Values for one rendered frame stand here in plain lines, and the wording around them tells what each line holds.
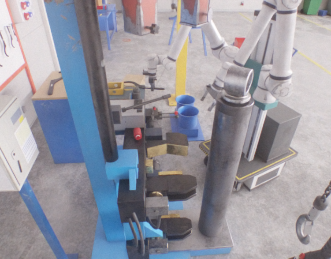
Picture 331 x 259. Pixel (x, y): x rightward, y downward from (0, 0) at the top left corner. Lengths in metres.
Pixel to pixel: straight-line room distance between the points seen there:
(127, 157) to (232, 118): 0.64
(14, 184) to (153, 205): 0.73
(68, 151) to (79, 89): 1.93
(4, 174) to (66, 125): 1.63
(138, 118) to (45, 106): 1.34
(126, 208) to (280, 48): 1.38
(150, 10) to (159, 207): 1.00
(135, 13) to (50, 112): 2.05
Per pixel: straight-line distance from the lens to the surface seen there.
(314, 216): 0.92
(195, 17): 1.32
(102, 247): 2.36
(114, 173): 1.44
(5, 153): 1.34
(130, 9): 1.06
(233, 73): 1.37
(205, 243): 2.30
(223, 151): 1.57
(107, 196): 1.85
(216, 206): 1.97
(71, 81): 1.31
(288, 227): 2.79
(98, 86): 1.16
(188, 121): 3.32
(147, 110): 2.17
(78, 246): 2.56
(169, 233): 1.89
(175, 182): 1.55
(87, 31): 1.08
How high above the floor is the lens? 2.16
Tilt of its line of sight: 36 degrees down
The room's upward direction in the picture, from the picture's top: straight up
